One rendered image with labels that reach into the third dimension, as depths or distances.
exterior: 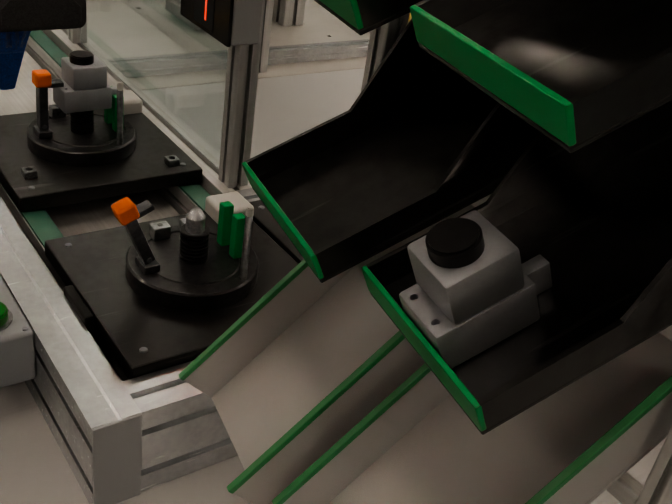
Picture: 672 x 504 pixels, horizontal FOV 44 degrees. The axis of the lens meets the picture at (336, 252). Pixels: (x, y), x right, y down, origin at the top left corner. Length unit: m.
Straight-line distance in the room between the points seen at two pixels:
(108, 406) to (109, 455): 0.04
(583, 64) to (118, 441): 0.52
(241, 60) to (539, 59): 0.66
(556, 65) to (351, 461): 0.33
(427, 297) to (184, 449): 0.41
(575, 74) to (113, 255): 0.64
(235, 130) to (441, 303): 0.67
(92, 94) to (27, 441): 0.47
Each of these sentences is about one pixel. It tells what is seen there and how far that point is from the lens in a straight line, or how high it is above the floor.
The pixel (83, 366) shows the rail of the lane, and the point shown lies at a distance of 0.82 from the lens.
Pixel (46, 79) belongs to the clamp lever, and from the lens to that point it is 1.13.
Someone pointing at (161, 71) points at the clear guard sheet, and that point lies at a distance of 1.28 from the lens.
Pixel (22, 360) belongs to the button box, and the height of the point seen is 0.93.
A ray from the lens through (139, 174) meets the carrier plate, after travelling 1.11.
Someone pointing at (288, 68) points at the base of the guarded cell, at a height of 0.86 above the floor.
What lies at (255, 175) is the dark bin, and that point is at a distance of 0.60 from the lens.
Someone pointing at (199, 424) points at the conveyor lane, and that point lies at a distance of 0.81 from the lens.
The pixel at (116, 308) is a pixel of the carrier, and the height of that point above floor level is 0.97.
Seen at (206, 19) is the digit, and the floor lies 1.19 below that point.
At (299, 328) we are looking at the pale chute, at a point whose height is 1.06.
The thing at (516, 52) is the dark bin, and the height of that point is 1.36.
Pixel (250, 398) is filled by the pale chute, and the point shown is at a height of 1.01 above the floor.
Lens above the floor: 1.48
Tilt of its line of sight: 31 degrees down
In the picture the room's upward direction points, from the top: 9 degrees clockwise
